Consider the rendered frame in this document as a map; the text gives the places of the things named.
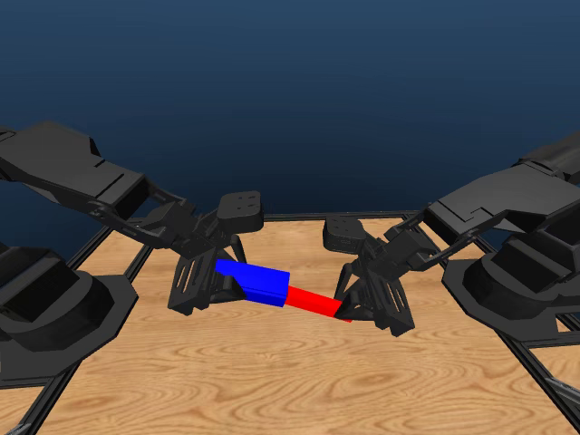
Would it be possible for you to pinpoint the blue hollow socket block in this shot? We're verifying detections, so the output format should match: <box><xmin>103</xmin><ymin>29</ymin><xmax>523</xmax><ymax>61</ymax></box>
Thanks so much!
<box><xmin>214</xmin><ymin>259</ymin><xmax>291</xmax><ymax>309</ymax></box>

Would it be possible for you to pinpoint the thin red peg bar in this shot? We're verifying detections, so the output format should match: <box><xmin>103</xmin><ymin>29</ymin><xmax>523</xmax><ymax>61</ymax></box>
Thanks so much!
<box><xmin>285</xmin><ymin>285</ymin><xmax>353</xmax><ymax>324</ymax></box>

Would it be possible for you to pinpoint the black table frame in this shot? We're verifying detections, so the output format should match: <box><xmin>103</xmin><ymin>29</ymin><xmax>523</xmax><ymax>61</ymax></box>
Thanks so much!
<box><xmin>0</xmin><ymin>209</ymin><xmax>580</xmax><ymax>435</ymax></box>

